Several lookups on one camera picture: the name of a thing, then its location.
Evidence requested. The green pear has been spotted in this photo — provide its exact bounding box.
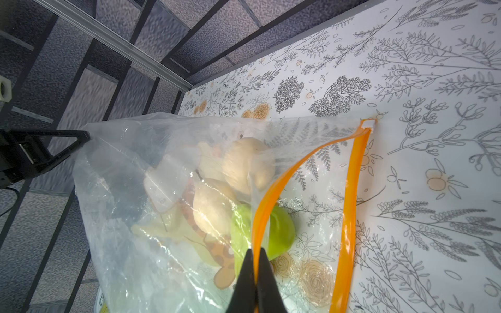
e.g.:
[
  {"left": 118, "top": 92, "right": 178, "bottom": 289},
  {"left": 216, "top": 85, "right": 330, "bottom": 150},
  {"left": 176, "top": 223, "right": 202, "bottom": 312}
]
[{"left": 230, "top": 204, "right": 296, "bottom": 277}]

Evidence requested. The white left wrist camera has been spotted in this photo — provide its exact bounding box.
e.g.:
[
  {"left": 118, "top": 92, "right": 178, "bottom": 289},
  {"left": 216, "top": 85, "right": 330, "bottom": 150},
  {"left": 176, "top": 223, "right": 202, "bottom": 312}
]
[{"left": 0, "top": 76, "right": 13, "bottom": 103}]

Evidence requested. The beige round fruit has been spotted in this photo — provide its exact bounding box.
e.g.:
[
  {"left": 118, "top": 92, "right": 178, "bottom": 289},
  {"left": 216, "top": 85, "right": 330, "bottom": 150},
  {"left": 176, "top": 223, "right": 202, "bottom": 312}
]
[
  {"left": 222, "top": 138, "right": 275, "bottom": 195},
  {"left": 193, "top": 179, "right": 240, "bottom": 238}
]

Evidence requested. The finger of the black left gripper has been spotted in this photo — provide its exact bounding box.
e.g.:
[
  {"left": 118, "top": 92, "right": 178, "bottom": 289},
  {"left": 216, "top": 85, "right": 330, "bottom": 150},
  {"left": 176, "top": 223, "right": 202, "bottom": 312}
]
[{"left": 1, "top": 129, "right": 90, "bottom": 188}]

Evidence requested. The beige round fruit lower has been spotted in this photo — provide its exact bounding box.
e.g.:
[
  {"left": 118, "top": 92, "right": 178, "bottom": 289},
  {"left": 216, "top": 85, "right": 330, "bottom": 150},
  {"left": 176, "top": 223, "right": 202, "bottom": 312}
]
[{"left": 193, "top": 179, "right": 240, "bottom": 238}]

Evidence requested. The clear zip-top bag orange seal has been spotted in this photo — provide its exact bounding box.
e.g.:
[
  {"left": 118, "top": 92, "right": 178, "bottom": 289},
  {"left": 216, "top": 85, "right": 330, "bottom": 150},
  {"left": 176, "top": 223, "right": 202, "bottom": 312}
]
[{"left": 73, "top": 113, "right": 376, "bottom": 312}]

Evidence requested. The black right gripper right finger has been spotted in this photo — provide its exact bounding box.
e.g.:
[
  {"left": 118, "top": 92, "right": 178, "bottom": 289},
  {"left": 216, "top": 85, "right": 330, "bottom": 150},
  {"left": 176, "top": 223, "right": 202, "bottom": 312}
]
[{"left": 257, "top": 248, "right": 287, "bottom": 313}]

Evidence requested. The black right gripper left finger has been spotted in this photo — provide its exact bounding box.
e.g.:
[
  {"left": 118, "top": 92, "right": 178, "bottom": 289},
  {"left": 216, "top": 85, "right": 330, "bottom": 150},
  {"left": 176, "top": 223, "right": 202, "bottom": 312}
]
[{"left": 226, "top": 249, "right": 257, "bottom": 313}]

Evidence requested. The beige round fruit upper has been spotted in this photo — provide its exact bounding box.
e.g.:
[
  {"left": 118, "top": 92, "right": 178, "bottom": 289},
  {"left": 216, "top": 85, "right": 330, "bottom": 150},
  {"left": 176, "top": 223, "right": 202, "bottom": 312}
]
[{"left": 222, "top": 138, "right": 275, "bottom": 195}]

